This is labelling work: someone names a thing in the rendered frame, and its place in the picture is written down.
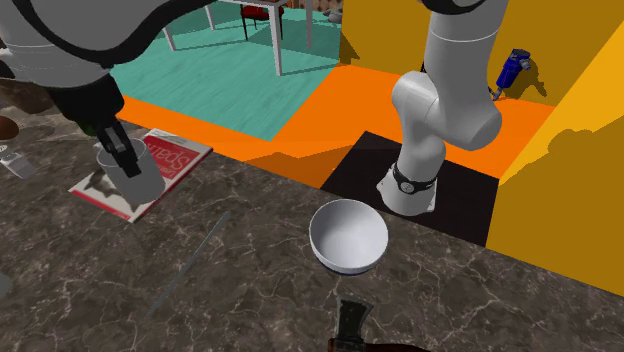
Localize white table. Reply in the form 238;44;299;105
162;0;314;78

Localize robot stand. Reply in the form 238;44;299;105
319;129;501;248

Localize grey and white tool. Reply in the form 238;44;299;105
0;142;39;180

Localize red chair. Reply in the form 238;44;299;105
239;4;285;42

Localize white bowl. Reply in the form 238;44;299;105
308;198;390;277

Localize grey cup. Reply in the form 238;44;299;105
95;138;167;206

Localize blue power drill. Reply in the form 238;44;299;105
491;48;533;102

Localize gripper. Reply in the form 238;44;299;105
46;75;143;180

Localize red and white book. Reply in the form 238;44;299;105
68;128;215;224

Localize brown round thing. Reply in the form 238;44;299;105
0;114;21;142

